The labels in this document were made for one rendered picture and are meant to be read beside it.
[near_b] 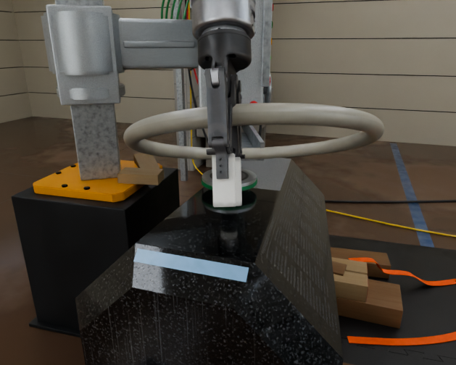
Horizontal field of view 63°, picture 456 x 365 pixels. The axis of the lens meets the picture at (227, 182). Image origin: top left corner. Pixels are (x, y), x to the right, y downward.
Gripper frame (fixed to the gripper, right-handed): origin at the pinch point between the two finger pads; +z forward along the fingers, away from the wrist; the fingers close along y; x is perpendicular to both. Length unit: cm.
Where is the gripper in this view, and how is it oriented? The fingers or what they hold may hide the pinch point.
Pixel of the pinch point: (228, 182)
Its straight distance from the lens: 51.7
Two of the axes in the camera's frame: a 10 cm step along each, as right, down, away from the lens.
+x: -9.8, 0.3, 2.0
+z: 0.2, 10.0, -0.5
